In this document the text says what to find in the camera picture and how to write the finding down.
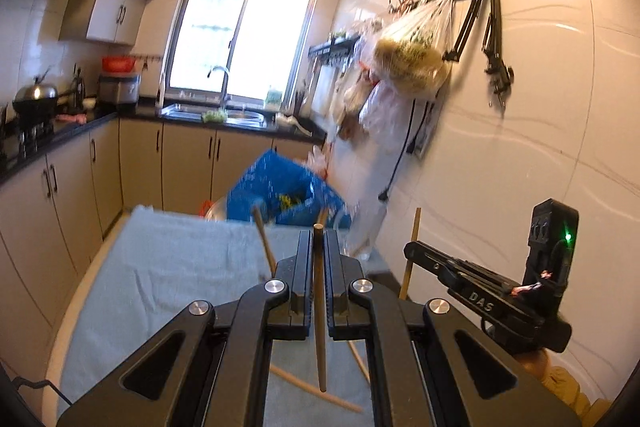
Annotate red plastic basin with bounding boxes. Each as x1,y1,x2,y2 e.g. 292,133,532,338
101,56,137,74

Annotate silver rice cooker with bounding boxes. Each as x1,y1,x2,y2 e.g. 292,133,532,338
97,73,142,108

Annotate blue plastic bag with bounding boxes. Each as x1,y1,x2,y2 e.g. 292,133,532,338
226,149,351,228

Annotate silver metal basin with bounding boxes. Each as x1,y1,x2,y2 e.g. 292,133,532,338
200,199,232,224

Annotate steel kitchen sink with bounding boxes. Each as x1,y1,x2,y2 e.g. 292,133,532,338
161,102,266,128

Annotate white ladle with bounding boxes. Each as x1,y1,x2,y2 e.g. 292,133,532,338
275,113,314,138

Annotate grey woven tablecloth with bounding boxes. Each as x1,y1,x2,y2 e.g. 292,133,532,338
57,206,401,427

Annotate black power cable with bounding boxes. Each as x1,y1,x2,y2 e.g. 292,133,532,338
377,99,419,204

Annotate white hanging cutting board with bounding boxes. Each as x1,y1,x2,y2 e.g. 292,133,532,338
312,63,346,118

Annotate chrome kitchen faucet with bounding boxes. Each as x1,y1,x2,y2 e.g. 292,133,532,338
207,66,231,106

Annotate person's right hand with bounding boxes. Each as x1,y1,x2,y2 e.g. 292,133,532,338
515,349,552,380

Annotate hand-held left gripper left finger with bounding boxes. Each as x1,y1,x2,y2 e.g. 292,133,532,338
57,231,314,427

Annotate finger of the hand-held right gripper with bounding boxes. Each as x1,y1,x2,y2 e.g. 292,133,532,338
404,241,524,291

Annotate steel kettle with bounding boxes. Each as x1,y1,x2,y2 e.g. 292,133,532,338
70,67,87,110

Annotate black gas stove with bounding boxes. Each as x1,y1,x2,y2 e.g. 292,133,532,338
0,107,57,164

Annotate black wok with lid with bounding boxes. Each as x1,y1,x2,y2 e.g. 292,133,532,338
12,76,60,115

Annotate black kitchen countertop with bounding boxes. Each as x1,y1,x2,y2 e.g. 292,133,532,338
0,97,327,180

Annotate bag of yellow green produce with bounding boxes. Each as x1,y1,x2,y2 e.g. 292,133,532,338
372,0,457,98

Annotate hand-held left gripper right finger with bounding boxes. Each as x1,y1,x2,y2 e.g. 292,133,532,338
325,231,582,427

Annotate beige lower kitchen cabinets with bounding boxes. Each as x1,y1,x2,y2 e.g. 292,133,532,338
0,117,326,358

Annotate kitchen window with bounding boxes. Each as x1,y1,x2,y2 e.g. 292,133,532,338
162,0,333,102

